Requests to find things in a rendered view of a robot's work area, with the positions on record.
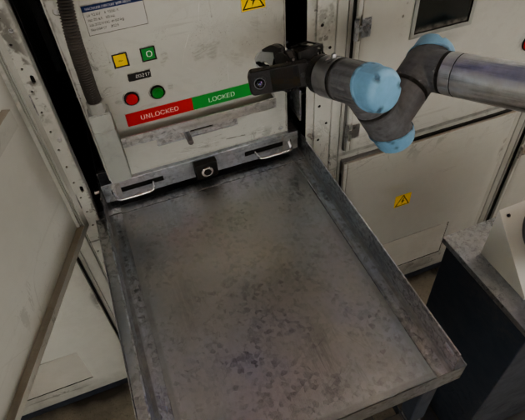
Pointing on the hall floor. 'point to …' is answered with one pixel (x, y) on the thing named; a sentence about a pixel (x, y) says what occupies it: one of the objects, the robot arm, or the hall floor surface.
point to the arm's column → (482, 351)
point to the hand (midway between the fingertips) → (256, 62)
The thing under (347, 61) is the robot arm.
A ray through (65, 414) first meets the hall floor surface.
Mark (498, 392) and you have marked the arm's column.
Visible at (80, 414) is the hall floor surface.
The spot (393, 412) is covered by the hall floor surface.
